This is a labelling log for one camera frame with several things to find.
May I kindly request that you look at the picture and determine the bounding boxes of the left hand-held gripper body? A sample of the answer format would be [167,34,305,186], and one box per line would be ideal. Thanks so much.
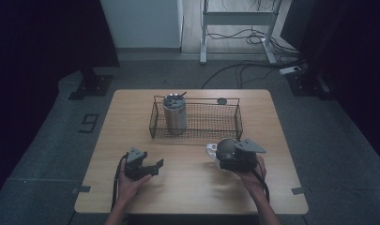
[124,146,152,182]

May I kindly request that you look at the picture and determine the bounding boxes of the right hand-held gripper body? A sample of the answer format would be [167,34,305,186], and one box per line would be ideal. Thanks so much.
[234,138,267,173]

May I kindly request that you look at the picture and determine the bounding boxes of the white mug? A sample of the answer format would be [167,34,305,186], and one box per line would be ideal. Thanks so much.
[205,138,242,172]

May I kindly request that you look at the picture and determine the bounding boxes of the black wire mesh basket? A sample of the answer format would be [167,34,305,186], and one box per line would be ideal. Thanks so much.
[148,95,245,143]

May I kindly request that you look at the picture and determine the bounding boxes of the steel tumbler with straw lid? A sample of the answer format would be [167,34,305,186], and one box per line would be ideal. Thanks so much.
[161,91,189,136]

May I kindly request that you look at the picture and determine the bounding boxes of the person's left hand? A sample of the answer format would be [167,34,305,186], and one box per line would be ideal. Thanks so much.
[117,159,154,203]

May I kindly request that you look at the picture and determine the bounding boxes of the person's right hand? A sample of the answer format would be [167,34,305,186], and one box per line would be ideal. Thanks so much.
[236,155,267,194]

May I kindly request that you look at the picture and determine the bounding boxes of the black stand base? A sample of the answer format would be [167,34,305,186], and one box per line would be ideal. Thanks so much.
[285,69,336,101]
[68,67,114,101]

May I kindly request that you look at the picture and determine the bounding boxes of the white power strip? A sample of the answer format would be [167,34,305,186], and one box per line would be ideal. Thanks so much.
[278,65,303,76]

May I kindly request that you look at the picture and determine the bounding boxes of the white cabinet panel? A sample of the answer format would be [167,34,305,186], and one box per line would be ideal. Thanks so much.
[99,0,185,50]

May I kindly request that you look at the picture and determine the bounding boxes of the dark curtain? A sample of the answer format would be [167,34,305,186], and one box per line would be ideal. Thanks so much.
[280,0,380,167]
[0,0,121,207]

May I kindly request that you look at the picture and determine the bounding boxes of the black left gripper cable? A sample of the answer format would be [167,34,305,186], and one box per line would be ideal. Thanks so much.
[110,152,129,214]

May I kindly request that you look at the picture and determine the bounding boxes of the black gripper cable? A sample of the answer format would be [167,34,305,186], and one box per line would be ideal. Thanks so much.
[251,157,271,204]
[110,152,129,214]

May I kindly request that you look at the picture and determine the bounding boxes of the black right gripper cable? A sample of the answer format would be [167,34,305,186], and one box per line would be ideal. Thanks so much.
[251,157,271,204]

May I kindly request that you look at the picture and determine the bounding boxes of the long black floor cable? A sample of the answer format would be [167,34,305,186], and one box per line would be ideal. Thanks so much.
[201,60,306,90]

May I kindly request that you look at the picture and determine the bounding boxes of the tangled floor cables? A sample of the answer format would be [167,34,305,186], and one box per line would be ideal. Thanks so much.
[205,26,303,59]

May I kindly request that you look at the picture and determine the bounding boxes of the white metal desk frame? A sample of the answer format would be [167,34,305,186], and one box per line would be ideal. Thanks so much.
[199,0,284,66]

